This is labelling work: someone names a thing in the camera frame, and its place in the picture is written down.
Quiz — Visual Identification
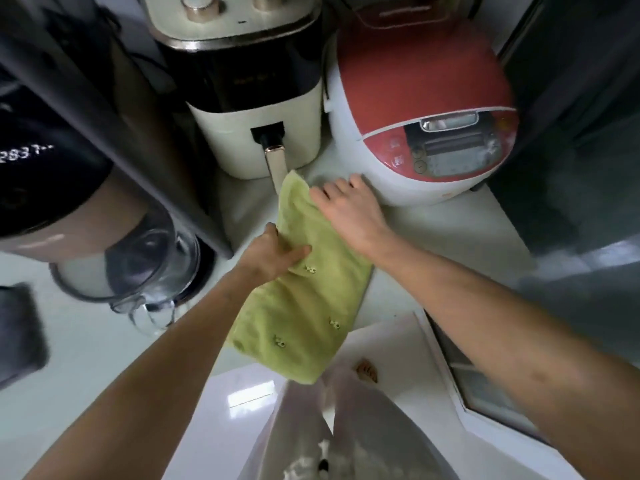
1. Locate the person's left hand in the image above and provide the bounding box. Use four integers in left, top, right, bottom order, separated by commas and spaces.
232, 222, 313, 291

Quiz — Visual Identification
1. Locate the person's right hand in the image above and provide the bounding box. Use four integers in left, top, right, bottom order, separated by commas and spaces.
309, 174, 397, 265

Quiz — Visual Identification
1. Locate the green towel with small print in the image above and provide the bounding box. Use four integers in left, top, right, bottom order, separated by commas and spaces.
225, 169, 375, 385

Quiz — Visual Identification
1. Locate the grey microfibre cloth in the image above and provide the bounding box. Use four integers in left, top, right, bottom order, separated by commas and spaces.
0, 283, 50, 391

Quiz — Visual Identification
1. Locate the person's right forearm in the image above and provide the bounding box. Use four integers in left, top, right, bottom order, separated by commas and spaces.
372, 234, 640, 480

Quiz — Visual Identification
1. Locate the person's left forearm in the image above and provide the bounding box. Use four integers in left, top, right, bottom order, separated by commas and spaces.
22, 272, 261, 480

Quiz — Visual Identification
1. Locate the clear glass blender jug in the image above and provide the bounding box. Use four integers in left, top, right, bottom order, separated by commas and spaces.
49, 209, 201, 335

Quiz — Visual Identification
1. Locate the cream air fryer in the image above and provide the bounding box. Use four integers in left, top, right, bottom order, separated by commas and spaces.
139, 0, 325, 195

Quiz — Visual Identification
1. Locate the red and white rice cooker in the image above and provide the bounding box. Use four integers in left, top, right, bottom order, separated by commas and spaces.
322, 4, 519, 208

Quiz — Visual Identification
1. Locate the frosted glass sliding door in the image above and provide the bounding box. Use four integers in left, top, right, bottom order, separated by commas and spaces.
415, 0, 640, 445

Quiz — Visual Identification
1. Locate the black and pink blender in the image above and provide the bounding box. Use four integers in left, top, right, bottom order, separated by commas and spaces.
0, 64, 216, 308

